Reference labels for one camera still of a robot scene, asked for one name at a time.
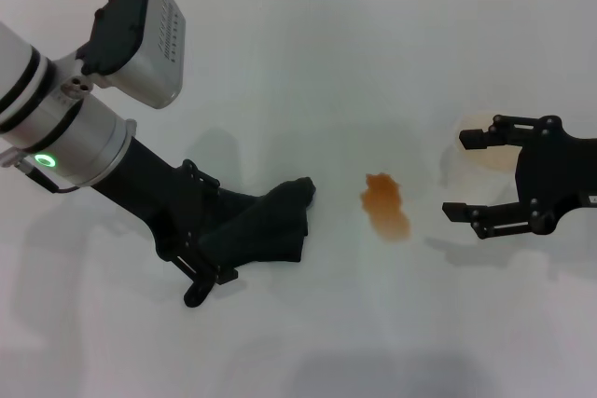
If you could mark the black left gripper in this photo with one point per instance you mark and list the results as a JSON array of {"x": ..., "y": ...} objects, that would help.
[{"x": 154, "y": 188}]

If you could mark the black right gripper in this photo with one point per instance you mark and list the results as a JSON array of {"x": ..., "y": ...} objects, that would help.
[{"x": 559, "y": 174}]

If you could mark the white paper cup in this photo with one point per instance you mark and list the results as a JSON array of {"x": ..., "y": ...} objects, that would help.
[{"x": 490, "y": 160}]

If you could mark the dark terry rag with loop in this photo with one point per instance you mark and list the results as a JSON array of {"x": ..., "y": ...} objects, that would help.
[{"x": 270, "y": 225}]

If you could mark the white and silver left robot arm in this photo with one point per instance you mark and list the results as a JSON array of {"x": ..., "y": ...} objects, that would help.
[{"x": 56, "y": 123}]

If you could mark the orange-brown liquid stain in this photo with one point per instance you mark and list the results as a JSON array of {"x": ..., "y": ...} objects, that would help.
[{"x": 384, "y": 211}]

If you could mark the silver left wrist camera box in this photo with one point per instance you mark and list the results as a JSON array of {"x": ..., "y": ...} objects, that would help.
[{"x": 140, "y": 44}]

